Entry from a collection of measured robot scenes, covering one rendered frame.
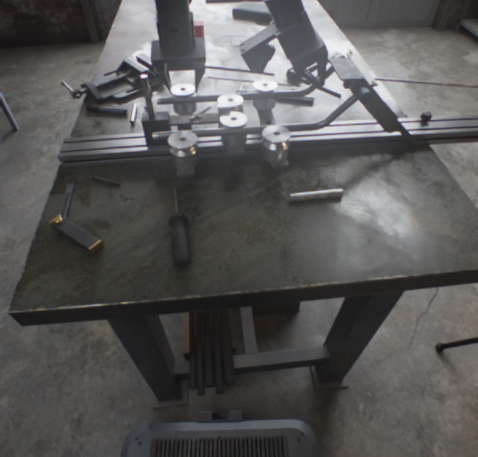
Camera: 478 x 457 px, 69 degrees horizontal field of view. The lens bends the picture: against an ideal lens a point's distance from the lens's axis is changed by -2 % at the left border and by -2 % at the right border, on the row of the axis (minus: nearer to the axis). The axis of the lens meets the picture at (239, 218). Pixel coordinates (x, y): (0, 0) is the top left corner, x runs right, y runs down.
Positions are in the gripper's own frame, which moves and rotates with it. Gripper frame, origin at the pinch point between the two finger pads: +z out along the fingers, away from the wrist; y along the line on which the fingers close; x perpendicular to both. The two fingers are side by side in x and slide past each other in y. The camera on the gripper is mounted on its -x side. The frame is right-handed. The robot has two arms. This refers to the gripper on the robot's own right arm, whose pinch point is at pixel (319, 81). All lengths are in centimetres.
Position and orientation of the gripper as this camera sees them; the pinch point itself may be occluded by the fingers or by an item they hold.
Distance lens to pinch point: 77.6
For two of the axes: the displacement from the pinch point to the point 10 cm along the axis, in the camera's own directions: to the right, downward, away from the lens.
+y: 1.0, 7.4, -6.6
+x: 8.6, -4.0, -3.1
